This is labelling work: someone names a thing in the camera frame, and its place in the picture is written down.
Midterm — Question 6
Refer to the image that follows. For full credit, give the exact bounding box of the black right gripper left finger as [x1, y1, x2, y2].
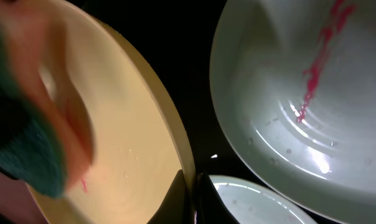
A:
[148, 170, 191, 224]

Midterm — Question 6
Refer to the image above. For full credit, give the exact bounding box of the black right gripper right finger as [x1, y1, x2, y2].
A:
[195, 173, 238, 224]

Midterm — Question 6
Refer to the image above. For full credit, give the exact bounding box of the yellow plate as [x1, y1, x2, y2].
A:
[0, 0, 197, 224]

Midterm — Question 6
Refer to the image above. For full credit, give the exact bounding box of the green plate with red stain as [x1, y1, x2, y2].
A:
[210, 0, 376, 223]

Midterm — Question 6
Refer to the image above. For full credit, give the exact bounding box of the green yellow sponge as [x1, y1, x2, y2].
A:
[0, 31, 94, 198]

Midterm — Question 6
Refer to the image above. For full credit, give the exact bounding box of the black round tray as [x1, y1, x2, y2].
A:
[69, 0, 265, 186]

